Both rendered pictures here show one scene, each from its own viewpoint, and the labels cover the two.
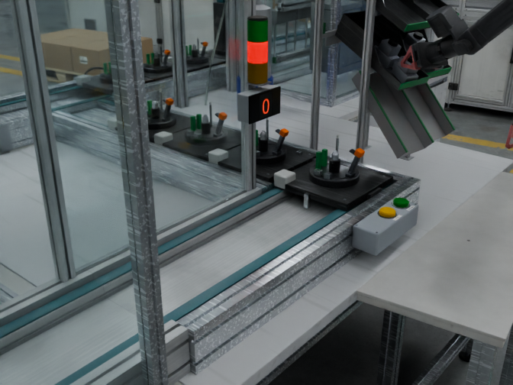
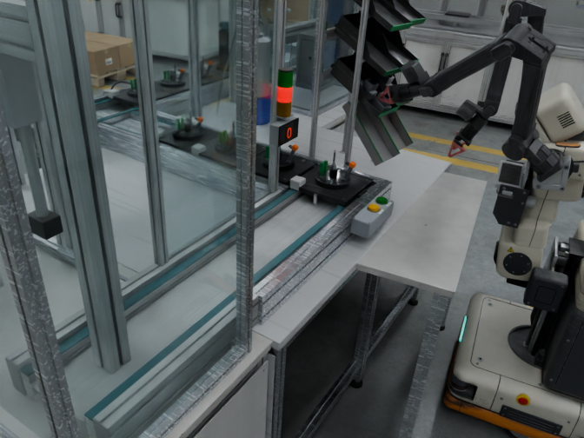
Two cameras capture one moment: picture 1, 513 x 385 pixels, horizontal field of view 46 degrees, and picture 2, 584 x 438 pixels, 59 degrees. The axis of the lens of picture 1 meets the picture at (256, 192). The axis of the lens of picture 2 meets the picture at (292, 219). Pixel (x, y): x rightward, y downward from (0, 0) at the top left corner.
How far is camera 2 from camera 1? 0.38 m
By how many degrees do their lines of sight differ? 10
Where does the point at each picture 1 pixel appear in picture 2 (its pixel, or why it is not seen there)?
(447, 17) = (416, 69)
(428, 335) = (385, 288)
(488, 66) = not seen: hidden behind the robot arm
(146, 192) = (250, 213)
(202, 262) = not seen: hidden behind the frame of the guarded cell
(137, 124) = (250, 171)
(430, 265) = (402, 243)
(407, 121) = (381, 137)
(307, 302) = (325, 272)
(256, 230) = (282, 222)
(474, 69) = not seen: hidden behind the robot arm
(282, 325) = (311, 289)
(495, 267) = (445, 243)
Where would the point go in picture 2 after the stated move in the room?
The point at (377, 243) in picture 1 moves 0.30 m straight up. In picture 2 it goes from (368, 230) to (381, 149)
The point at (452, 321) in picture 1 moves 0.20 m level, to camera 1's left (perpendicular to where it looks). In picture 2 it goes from (421, 282) to (360, 284)
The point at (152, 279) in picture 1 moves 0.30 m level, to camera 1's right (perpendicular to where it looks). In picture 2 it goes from (248, 266) to (373, 262)
